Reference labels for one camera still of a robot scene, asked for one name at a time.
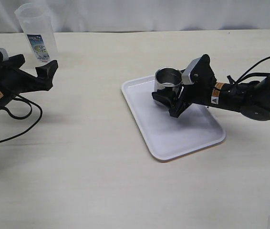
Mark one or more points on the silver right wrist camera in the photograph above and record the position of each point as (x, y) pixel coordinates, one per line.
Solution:
(188, 74)

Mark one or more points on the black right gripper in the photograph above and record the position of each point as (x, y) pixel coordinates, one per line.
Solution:
(197, 93)

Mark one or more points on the clear plastic water pitcher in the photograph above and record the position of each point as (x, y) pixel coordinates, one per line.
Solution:
(36, 24)

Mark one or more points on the stainless steel cup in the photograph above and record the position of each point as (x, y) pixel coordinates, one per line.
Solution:
(168, 79)

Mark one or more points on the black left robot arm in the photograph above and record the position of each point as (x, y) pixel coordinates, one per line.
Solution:
(7, 96)

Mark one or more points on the white backdrop curtain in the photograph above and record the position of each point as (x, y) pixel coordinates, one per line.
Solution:
(157, 15)

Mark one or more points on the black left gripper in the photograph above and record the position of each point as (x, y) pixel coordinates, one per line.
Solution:
(14, 79)

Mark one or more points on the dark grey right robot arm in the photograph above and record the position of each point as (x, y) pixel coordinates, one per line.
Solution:
(249, 95)

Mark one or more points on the white rectangular plastic tray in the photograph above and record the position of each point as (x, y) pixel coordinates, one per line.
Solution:
(169, 138)

